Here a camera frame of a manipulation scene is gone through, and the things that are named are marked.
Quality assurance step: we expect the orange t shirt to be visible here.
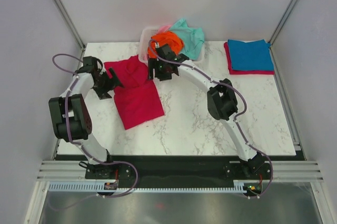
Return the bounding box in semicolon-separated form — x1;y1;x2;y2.
147;31;184;59

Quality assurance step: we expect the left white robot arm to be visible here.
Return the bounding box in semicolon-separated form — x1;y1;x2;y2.
48;56;122;180

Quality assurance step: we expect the crimson red t shirt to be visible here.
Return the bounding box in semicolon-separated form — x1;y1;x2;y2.
104;55;164;130

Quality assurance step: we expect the left aluminium frame post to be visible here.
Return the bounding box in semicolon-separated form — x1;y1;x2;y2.
53;0;86;51

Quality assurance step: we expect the white cable duct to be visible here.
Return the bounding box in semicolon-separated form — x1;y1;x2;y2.
48;180;248;192

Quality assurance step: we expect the pink plastic laundry basket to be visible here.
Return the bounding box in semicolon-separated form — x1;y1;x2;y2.
138;26;206;66

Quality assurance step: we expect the folded blue t shirt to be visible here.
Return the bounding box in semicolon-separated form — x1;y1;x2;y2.
227;40;274;71

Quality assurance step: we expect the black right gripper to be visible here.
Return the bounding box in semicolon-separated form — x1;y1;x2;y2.
146;59;172;82

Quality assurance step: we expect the aluminium frame post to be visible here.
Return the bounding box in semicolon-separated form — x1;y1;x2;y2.
53;0;86;51
269;0;299;45

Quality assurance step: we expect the pink t shirt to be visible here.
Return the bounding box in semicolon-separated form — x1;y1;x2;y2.
156;24;172;34

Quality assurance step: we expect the folded red t shirt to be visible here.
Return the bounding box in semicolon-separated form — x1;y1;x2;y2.
224;42;275;75

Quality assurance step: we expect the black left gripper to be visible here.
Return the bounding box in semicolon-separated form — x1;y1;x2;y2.
92;67;124;100

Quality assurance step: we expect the right aluminium frame post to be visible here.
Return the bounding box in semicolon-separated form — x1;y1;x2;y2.
269;0;299;45

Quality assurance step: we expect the teal t shirt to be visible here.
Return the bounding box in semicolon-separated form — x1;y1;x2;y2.
169;18;205;61

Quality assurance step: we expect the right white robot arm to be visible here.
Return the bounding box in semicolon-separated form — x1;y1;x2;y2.
148;40;269;179

